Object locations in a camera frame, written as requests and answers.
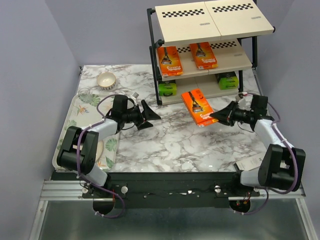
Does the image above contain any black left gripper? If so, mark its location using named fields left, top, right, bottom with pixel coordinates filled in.
left=122, top=99, right=161, bottom=130

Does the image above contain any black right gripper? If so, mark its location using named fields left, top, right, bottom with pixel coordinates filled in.
left=210, top=100, right=253, bottom=127

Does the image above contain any orange Gillette Fusion5 box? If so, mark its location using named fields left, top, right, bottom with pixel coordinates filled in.
left=181, top=88, right=219, bottom=128

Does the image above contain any black green razor box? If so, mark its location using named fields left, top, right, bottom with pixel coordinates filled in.
left=215, top=71, right=239, bottom=90
left=158, top=80, right=177, bottom=97

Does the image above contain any beige black three-tier shelf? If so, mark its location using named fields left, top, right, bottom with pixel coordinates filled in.
left=147, top=0, right=276, bottom=105

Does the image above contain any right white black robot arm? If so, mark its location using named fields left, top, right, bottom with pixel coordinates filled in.
left=210, top=94, right=306, bottom=196

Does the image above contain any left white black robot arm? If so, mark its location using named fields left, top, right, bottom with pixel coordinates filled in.
left=56, top=94, right=161, bottom=198

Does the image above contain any pink white plate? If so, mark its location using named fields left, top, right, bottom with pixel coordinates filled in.
left=95, top=140, right=104, bottom=162

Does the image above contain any white paper card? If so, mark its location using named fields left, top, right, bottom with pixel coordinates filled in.
left=233, top=153, right=265, bottom=171

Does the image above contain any white bowl orange rim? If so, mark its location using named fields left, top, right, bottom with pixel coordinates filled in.
left=96, top=72, right=117, bottom=90

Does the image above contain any white leaf-print tray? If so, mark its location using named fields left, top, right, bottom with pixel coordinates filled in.
left=52, top=93, right=119, bottom=172

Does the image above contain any clear drinking glass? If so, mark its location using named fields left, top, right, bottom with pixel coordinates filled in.
left=78, top=87, right=92, bottom=104

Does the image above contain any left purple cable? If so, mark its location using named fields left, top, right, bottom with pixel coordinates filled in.
left=76, top=94, right=140, bottom=219

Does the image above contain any purple cable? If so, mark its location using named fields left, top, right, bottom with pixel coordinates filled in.
left=76, top=94, right=140, bottom=219
left=233, top=93, right=300, bottom=216

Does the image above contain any aluminium black mounting rail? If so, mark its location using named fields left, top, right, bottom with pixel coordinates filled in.
left=40, top=172, right=306, bottom=209

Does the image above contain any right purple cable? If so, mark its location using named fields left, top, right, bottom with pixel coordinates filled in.
left=233, top=93, right=300, bottom=216

